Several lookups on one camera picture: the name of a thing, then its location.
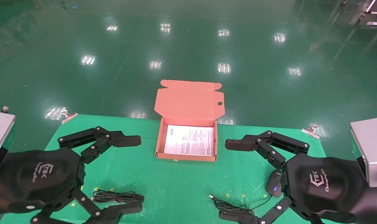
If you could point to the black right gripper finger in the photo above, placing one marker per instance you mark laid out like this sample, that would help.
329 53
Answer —
235 216
238 144

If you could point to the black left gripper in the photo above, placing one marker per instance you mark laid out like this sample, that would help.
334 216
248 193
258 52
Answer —
42 174

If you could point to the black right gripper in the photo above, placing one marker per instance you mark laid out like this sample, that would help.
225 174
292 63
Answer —
325 183

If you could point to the black computer mouse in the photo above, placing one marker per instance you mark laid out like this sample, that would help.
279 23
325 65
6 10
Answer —
274 185

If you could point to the orange cardboard box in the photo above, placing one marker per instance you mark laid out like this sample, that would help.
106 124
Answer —
188 102

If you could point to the white printed instruction sheet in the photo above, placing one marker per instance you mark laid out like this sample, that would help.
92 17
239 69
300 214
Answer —
190 140

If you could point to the metal binder clip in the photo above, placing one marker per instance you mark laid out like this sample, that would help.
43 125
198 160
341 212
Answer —
311 131
69 116

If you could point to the green table mat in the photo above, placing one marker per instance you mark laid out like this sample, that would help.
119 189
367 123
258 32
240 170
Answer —
182 186

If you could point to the white metal rack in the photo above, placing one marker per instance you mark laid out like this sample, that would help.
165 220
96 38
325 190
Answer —
373 13

